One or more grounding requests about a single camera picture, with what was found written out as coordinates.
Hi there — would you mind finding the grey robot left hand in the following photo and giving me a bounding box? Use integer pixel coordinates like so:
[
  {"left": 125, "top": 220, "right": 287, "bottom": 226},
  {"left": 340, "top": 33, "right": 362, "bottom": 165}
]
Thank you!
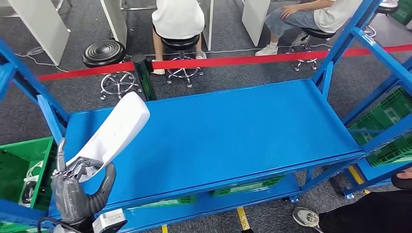
[{"left": 51, "top": 137, "right": 117, "bottom": 225}]

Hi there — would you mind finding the white plastic panel part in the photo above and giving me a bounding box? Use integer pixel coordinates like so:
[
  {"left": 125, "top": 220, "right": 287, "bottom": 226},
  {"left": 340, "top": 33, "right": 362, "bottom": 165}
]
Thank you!
[{"left": 66, "top": 91, "right": 151, "bottom": 183}]

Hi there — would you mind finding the black round disc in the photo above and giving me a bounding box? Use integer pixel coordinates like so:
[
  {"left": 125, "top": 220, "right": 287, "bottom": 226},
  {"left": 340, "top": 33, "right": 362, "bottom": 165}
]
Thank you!
[{"left": 391, "top": 173, "right": 412, "bottom": 190}]

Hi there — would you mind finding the green plastic crate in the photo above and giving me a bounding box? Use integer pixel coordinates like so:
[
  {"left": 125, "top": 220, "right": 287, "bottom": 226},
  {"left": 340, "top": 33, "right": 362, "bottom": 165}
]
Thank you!
[
  {"left": 210, "top": 175, "right": 287, "bottom": 198},
  {"left": 0, "top": 136, "right": 57, "bottom": 211},
  {"left": 0, "top": 221, "right": 34, "bottom": 233},
  {"left": 389, "top": 0, "right": 412, "bottom": 26},
  {"left": 128, "top": 194, "right": 198, "bottom": 210},
  {"left": 348, "top": 86, "right": 412, "bottom": 145},
  {"left": 367, "top": 133, "right": 412, "bottom": 168}
]

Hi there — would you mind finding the red barrier belt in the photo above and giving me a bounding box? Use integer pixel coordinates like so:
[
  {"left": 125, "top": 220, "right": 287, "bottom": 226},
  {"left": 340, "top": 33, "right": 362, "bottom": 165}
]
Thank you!
[
  {"left": 151, "top": 44, "right": 412, "bottom": 70},
  {"left": 37, "top": 62, "right": 136, "bottom": 82}
]

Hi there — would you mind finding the black ringed round stool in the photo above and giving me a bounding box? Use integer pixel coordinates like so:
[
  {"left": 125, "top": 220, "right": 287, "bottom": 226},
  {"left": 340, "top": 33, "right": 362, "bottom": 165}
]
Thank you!
[{"left": 82, "top": 39, "right": 142, "bottom": 100}]

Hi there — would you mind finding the white desk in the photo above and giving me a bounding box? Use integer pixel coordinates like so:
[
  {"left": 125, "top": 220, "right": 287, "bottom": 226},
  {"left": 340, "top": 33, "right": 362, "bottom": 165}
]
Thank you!
[
  {"left": 241, "top": 0, "right": 271, "bottom": 47},
  {"left": 100, "top": 0, "right": 214, "bottom": 51},
  {"left": 8, "top": 0, "right": 70, "bottom": 66}
]

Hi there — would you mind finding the person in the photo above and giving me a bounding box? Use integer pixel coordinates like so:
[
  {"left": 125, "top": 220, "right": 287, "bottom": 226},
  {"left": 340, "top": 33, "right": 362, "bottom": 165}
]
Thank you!
[
  {"left": 151, "top": 0, "right": 207, "bottom": 76},
  {"left": 292, "top": 168, "right": 412, "bottom": 233},
  {"left": 255, "top": 0, "right": 363, "bottom": 57}
]

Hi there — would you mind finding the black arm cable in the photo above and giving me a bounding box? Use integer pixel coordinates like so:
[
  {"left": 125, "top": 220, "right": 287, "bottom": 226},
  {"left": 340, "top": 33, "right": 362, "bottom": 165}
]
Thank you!
[{"left": 37, "top": 217, "right": 83, "bottom": 233}]

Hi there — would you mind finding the white cable bundle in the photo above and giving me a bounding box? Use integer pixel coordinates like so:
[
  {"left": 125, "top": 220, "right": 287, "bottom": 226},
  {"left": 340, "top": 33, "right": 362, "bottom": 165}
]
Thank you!
[{"left": 25, "top": 160, "right": 45, "bottom": 178}]

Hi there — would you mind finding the black barrier stanchion post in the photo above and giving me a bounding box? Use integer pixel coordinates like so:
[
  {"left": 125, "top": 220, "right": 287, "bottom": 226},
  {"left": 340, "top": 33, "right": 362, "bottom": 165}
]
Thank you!
[{"left": 131, "top": 53, "right": 157, "bottom": 102}]

